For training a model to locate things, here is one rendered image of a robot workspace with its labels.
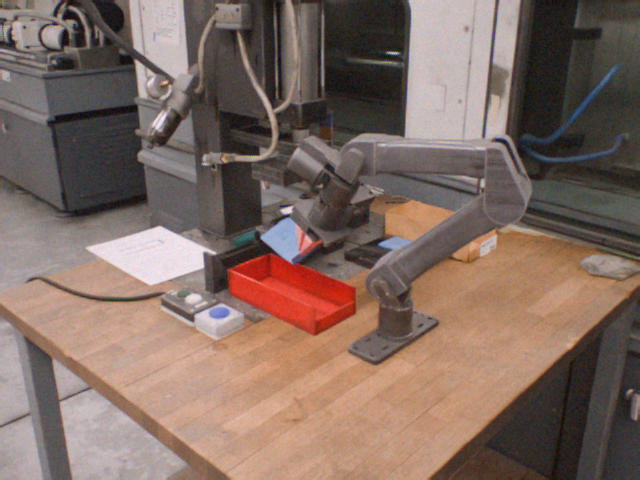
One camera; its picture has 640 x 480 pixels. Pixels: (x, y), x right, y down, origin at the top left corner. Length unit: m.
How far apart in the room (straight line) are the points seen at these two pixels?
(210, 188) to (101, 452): 1.15
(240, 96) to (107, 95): 3.10
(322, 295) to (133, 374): 0.42
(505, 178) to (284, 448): 0.51
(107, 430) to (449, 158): 1.83
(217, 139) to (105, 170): 3.06
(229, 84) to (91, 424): 1.51
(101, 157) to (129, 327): 3.35
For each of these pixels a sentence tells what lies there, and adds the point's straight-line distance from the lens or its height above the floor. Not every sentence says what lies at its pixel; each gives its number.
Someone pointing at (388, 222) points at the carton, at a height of 0.94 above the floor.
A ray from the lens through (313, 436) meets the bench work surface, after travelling 0.99.
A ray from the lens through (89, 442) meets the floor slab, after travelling 2.53.
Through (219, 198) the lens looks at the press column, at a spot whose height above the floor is 1.01.
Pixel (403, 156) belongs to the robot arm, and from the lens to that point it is 1.07.
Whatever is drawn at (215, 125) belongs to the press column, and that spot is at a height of 1.19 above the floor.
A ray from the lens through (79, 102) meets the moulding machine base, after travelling 4.50.
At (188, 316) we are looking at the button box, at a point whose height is 0.92.
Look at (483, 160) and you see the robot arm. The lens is 1.04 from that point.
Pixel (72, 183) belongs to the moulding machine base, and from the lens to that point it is 4.57.
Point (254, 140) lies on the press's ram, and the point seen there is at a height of 1.17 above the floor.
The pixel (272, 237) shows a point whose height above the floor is 1.02.
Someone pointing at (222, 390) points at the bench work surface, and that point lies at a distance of 1.09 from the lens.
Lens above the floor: 1.53
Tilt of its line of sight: 22 degrees down
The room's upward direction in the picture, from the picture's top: straight up
